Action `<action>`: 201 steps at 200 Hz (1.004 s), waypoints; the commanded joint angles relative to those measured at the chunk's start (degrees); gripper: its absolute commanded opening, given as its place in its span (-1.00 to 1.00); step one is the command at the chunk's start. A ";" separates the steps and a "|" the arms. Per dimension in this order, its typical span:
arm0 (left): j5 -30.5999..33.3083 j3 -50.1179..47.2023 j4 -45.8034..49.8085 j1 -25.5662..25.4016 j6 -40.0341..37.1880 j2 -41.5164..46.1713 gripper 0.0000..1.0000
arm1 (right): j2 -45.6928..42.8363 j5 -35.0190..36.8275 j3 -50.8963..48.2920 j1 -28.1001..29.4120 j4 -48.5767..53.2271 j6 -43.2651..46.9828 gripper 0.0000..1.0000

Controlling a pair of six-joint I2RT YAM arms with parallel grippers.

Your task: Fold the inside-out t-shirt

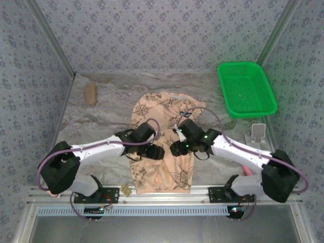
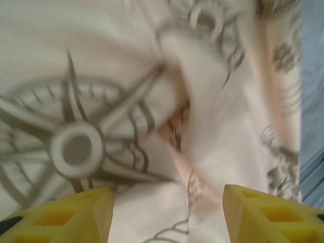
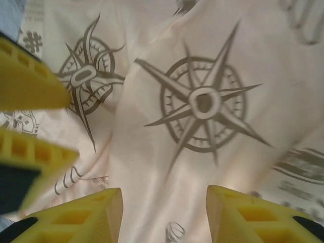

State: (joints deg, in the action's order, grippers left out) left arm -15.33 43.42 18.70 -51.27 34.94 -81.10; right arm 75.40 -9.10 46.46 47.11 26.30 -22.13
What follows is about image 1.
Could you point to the peach printed t-shirt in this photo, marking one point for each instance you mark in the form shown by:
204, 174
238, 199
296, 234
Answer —
152, 106

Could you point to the tan oblong brush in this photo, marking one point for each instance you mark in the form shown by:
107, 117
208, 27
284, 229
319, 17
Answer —
90, 93

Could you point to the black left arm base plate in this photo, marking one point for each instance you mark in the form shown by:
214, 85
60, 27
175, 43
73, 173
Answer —
111, 195

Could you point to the small left circuit board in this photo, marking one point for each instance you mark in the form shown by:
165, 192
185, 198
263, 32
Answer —
93, 210

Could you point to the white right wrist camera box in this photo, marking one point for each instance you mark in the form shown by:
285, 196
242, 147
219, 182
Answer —
181, 135

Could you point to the white phone stand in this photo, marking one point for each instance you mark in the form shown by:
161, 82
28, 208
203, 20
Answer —
258, 131

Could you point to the aluminium frame post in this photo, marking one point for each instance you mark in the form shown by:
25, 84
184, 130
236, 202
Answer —
51, 38
274, 38

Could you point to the small circuit board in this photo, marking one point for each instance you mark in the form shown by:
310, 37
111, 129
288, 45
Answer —
93, 210
236, 210

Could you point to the gold binder clip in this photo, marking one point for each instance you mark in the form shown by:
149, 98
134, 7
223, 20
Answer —
125, 190

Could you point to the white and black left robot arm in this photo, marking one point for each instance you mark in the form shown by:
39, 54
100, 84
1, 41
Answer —
60, 172

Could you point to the aluminium mounting rail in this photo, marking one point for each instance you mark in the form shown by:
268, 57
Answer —
202, 193

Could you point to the green plastic mesh basket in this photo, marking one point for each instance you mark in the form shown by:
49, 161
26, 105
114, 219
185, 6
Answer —
245, 88

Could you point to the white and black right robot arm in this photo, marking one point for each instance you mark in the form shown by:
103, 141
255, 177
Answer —
278, 177

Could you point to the pink toy microphone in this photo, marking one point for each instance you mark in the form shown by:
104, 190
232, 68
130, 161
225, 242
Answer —
247, 170

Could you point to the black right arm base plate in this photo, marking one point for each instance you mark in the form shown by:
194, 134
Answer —
215, 195

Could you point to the small right circuit board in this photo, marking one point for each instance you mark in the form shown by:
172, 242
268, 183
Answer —
236, 210

